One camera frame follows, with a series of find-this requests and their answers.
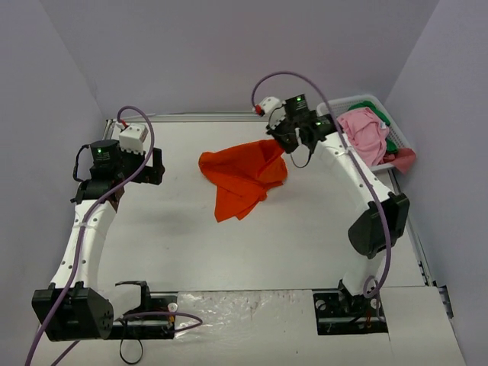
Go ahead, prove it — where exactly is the orange t-shirt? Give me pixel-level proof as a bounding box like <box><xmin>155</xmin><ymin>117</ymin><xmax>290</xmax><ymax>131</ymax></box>
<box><xmin>198</xmin><ymin>140</ymin><xmax>287</xmax><ymax>223</ymax></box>

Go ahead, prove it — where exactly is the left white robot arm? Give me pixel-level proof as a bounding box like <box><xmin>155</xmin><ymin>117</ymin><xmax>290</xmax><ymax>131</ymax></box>
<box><xmin>31</xmin><ymin>140</ymin><xmax>165</xmax><ymax>342</ymax></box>

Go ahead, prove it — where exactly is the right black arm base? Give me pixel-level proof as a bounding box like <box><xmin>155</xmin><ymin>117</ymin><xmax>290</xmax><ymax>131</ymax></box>
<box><xmin>313</xmin><ymin>289</ymin><xmax>388</xmax><ymax>336</ymax></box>

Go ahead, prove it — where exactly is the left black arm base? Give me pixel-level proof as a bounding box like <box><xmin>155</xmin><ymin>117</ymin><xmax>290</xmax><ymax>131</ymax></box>
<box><xmin>103</xmin><ymin>281</ymin><xmax>178</xmax><ymax>341</ymax></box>

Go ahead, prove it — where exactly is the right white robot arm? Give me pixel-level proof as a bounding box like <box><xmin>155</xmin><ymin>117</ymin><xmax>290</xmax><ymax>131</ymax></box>
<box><xmin>255</xmin><ymin>95</ymin><xmax>409</xmax><ymax>315</ymax></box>

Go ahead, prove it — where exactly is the white perforated plastic basket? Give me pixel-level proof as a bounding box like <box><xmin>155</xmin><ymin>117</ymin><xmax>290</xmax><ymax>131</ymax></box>
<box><xmin>316</xmin><ymin>94</ymin><xmax>412</xmax><ymax>173</ymax></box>

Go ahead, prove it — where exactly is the green t-shirt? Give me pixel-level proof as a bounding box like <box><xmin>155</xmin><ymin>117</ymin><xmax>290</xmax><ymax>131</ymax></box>
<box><xmin>348</xmin><ymin>101</ymin><xmax>398</xmax><ymax>154</ymax></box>

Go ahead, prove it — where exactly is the salmon pink t-shirt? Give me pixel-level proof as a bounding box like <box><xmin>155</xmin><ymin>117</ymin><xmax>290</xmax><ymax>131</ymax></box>
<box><xmin>381</xmin><ymin>148</ymin><xmax>416</xmax><ymax>175</ymax></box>

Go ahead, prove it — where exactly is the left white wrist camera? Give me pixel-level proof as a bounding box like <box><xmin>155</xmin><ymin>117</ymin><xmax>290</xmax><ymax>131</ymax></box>
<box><xmin>118</xmin><ymin>124</ymin><xmax>149</xmax><ymax>155</ymax></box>

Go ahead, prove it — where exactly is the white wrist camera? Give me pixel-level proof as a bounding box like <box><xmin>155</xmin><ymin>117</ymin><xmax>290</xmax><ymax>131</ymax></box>
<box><xmin>253</xmin><ymin>97</ymin><xmax>282</xmax><ymax>117</ymax></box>
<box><xmin>118</xmin><ymin>124</ymin><xmax>149</xmax><ymax>155</ymax></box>

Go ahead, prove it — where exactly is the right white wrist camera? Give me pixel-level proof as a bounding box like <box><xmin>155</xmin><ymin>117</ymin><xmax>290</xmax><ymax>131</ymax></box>
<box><xmin>253</xmin><ymin>97</ymin><xmax>282</xmax><ymax>117</ymax></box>

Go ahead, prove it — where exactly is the thin black cable loop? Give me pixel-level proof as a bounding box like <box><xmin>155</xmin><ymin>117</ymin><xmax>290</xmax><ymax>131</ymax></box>
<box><xmin>117</xmin><ymin>316</ymin><xmax>145</xmax><ymax>363</ymax></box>

